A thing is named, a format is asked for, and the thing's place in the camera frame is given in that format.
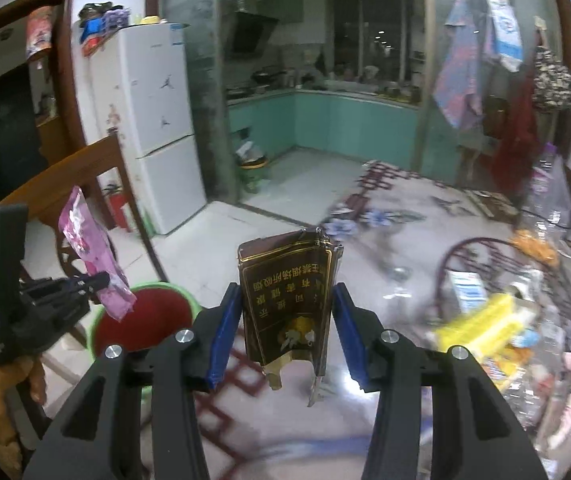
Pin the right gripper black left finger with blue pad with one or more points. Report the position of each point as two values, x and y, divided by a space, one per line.
96 433

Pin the teal kitchen cabinets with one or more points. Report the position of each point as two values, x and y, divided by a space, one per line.
343 124

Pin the red fire extinguisher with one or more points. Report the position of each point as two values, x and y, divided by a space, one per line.
118 206

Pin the wooden chair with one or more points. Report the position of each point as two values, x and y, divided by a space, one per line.
47 193

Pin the small kitchen trash bin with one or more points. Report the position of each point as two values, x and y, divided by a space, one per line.
253 166

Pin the items on top of fridge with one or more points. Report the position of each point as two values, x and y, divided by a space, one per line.
98 21

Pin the orange plastic snack bag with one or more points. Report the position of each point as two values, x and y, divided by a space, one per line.
536 246

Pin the small blue white box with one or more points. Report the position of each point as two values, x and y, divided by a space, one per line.
468 290

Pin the green bin red liner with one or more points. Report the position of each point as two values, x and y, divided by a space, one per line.
161 309

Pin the red hanging garment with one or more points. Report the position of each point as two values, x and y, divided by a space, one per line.
512 162

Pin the brown gold cigarette pack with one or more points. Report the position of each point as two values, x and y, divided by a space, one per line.
287 283

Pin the black range hood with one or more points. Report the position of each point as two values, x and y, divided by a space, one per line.
248 34

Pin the clear zip plastic bag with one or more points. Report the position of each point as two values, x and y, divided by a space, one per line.
546 209

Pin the pink white carton box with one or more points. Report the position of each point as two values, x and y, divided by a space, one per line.
489 328

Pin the person's left hand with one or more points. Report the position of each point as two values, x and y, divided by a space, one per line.
3 399

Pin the plaid hanging cloth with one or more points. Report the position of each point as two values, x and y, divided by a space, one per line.
456 91

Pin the pink snack wrapper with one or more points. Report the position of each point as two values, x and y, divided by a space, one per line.
92 245

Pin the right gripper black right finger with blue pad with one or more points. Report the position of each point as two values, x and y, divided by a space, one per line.
475 433

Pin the white refrigerator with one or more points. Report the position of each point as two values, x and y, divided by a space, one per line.
140 87

